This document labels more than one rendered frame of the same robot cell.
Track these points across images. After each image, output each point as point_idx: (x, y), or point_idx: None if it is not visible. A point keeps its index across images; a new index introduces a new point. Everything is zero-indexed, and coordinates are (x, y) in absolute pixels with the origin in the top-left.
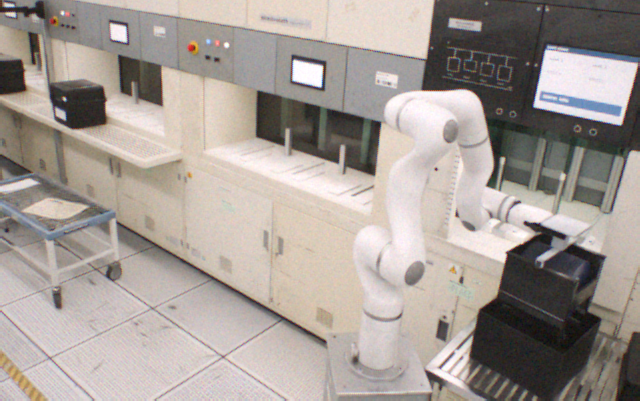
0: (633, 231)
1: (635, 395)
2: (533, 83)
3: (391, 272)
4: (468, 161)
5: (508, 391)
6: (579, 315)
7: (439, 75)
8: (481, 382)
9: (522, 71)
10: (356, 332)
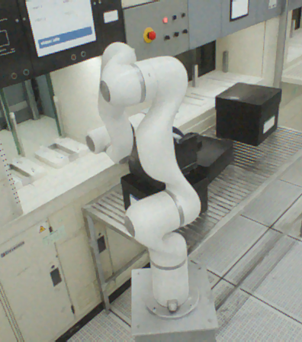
0: None
1: (211, 170)
2: (29, 36)
3: (196, 211)
4: (121, 107)
5: (200, 224)
6: None
7: None
8: (101, 271)
9: (16, 29)
10: (132, 308)
